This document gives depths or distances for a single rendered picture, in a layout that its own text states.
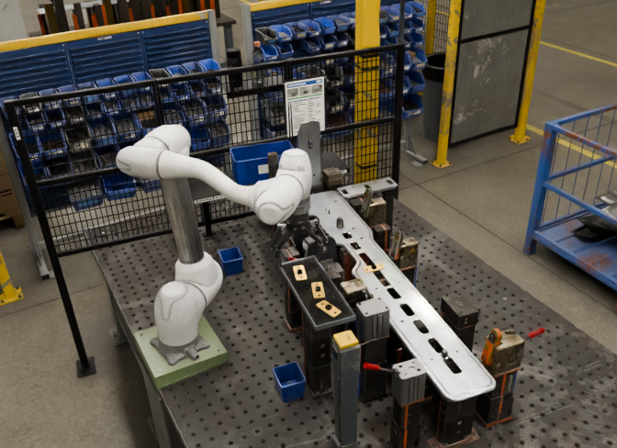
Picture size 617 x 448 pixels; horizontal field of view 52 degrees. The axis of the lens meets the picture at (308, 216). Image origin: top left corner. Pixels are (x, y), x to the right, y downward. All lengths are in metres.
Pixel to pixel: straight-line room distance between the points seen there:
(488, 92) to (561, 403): 3.61
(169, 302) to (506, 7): 3.93
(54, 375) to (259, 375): 1.58
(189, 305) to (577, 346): 1.54
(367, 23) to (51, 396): 2.51
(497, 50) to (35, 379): 4.17
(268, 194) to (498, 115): 4.22
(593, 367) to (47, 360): 2.80
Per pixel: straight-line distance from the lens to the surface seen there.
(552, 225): 4.56
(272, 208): 1.83
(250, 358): 2.60
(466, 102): 5.54
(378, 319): 2.16
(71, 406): 3.62
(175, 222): 2.47
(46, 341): 4.06
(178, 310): 2.43
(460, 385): 2.09
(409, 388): 2.05
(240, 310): 2.83
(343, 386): 2.07
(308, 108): 3.25
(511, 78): 5.84
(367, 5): 3.27
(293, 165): 1.96
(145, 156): 2.21
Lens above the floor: 2.48
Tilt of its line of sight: 31 degrees down
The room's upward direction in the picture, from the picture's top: 2 degrees counter-clockwise
